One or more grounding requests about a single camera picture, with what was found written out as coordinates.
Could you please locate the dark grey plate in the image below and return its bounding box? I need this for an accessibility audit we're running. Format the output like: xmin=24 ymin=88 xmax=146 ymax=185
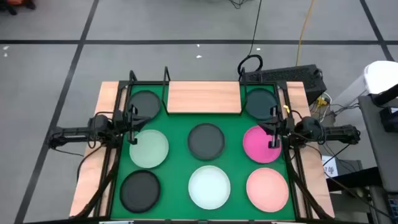
xmin=187 ymin=123 xmax=226 ymax=161
xmin=126 ymin=90 xmax=162 ymax=121

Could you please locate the magenta plate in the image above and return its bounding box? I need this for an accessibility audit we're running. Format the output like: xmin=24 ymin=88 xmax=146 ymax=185
xmin=242 ymin=125 xmax=283 ymax=164

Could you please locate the green table mat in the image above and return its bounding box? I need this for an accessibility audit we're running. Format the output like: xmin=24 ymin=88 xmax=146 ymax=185
xmin=110 ymin=83 xmax=296 ymax=221

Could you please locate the grey side table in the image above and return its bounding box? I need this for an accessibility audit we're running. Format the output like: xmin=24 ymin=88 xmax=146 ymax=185
xmin=357 ymin=93 xmax=398 ymax=194

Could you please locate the black low bench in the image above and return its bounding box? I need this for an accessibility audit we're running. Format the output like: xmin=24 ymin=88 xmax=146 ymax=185
xmin=325 ymin=166 xmax=385 ymax=192

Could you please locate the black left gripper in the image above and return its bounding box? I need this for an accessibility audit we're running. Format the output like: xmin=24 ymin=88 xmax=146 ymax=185
xmin=121 ymin=105 xmax=153 ymax=146

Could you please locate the light green plate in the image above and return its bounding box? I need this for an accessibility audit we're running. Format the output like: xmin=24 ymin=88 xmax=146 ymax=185
xmin=129 ymin=129 xmax=170 ymax=169

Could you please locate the black plate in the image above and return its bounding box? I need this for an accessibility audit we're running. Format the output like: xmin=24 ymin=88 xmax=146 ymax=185
xmin=119 ymin=169 xmax=162 ymax=214

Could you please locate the white paper sign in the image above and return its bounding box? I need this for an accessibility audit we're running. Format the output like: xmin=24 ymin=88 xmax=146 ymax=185
xmin=321 ymin=154 xmax=340 ymax=179

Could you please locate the orange black object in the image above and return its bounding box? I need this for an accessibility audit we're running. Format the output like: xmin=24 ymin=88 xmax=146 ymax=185
xmin=0 ymin=0 xmax=37 ymax=16

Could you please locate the white plate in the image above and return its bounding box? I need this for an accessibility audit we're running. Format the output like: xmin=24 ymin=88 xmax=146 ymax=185
xmin=188 ymin=165 xmax=231 ymax=211

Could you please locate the thin black cable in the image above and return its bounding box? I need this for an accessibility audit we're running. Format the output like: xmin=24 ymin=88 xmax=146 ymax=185
xmin=237 ymin=0 xmax=264 ymax=76

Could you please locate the yellow cable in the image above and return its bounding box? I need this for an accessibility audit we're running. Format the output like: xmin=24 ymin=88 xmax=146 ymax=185
xmin=295 ymin=0 xmax=317 ymax=67

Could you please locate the white appliance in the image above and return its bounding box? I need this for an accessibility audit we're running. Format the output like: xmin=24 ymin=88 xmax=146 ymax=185
xmin=363 ymin=60 xmax=398 ymax=95

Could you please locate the black wire dish rack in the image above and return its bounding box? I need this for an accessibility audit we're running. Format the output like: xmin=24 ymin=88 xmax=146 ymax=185
xmin=162 ymin=66 xmax=247 ymax=116

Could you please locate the dark teal plate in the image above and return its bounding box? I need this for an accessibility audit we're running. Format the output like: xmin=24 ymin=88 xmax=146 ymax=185
xmin=244 ymin=88 xmax=280 ymax=121

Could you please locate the salmon pink plate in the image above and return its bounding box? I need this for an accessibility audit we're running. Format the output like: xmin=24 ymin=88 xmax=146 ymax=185
xmin=246 ymin=167 xmax=290 ymax=213

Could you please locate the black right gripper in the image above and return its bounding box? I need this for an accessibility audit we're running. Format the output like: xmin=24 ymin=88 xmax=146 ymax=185
xmin=257 ymin=105 xmax=295 ymax=149

